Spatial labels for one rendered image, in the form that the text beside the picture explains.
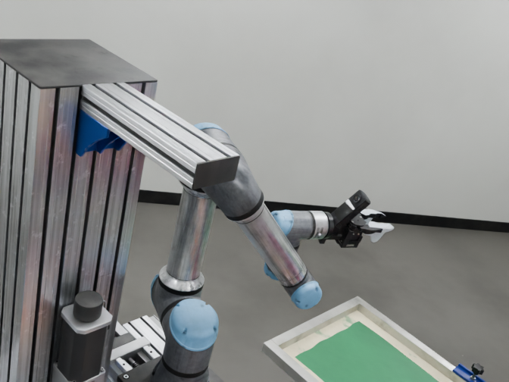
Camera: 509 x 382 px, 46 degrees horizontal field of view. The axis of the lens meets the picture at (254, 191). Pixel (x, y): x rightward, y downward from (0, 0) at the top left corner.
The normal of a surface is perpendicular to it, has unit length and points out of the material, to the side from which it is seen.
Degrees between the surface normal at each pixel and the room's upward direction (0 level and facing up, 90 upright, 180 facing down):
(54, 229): 90
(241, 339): 0
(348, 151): 90
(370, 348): 0
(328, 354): 0
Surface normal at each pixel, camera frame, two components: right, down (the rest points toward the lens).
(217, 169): 0.69, 0.46
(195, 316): 0.28, -0.80
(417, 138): 0.24, 0.49
